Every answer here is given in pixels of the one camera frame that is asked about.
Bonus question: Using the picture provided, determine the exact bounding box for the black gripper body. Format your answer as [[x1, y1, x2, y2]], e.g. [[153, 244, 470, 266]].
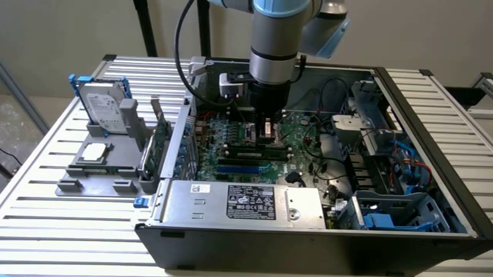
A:
[[251, 81, 290, 117]]

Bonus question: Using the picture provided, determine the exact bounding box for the green RAM stick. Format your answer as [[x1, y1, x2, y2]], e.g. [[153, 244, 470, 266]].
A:
[[224, 152, 290, 161], [81, 166, 127, 176]]

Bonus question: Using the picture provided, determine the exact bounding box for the blue expansion slot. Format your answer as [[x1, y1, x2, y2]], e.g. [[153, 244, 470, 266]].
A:
[[216, 165, 263, 174]]

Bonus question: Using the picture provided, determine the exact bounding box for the silver CPU socket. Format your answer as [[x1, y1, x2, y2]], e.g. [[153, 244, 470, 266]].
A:
[[238, 121, 263, 144]]

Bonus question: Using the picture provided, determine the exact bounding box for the green motherboard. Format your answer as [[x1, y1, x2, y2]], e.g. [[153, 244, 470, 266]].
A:
[[183, 108, 331, 190]]

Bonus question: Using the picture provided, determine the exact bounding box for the grey plastic fan shroud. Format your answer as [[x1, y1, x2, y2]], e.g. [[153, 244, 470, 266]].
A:
[[330, 114, 363, 137]]

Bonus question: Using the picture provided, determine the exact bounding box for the grey case latch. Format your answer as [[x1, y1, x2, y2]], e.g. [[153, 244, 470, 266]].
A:
[[188, 56, 208, 78]]

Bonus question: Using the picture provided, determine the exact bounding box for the silver metal drive cage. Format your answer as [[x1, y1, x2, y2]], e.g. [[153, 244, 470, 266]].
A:
[[349, 80, 403, 155]]

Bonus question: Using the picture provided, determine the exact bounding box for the green graphics card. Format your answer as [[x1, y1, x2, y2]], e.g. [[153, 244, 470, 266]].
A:
[[139, 94, 173, 180]]

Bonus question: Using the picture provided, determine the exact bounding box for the black metal pole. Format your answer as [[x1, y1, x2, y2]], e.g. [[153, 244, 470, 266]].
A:
[[132, 0, 159, 58], [198, 0, 214, 59]]

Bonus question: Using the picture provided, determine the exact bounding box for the silver power supply unit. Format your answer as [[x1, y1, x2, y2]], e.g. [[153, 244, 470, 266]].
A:
[[157, 180, 327, 231]]

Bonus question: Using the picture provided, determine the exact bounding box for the blue plastic disk bay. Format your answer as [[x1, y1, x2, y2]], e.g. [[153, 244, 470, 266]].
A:
[[351, 190, 454, 232]]

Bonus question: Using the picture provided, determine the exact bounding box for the black open PC case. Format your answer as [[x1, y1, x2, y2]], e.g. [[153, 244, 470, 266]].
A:
[[133, 56, 493, 271]]

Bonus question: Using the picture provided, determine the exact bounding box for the silver hard disk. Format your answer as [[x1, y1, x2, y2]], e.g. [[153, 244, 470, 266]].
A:
[[79, 81, 129, 135]]

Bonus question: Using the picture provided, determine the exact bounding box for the silver CPU chip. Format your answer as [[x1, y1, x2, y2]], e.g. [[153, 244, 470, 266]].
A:
[[81, 143, 108, 161]]

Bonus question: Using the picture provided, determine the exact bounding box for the grey parts rack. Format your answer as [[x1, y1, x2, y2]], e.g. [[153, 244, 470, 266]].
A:
[[55, 99, 173, 199]]

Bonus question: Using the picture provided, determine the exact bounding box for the aluminium side table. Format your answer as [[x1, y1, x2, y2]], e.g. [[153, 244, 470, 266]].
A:
[[442, 72, 493, 117]]

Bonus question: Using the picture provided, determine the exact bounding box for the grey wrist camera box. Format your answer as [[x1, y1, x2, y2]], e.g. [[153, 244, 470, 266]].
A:
[[218, 72, 247, 98]]

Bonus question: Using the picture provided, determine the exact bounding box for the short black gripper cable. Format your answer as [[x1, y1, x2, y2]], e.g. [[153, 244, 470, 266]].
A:
[[292, 55, 308, 85]]

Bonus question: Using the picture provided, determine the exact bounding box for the black looped wire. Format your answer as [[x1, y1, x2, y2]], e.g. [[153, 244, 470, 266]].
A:
[[299, 77, 351, 140]]

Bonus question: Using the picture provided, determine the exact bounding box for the long black arm cable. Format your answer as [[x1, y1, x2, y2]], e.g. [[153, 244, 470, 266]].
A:
[[173, 0, 236, 105]]

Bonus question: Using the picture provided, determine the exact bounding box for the blue data wire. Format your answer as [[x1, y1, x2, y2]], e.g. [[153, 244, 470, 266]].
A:
[[389, 138, 423, 194]]

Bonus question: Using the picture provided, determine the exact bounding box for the red data wire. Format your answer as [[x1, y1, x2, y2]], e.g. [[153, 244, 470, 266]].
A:
[[389, 160, 431, 186]]

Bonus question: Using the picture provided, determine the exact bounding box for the blue disk bracket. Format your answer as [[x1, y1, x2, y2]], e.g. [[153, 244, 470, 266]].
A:
[[68, 74, 132, 131]]

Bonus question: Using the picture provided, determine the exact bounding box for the grey metal frame post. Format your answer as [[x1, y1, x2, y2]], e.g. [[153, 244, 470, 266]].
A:
[[0, 60, 51, 136]]

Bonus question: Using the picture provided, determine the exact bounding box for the thin black floor cable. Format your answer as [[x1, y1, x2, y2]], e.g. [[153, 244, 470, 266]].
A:
[[0, 148, 23, 180]]

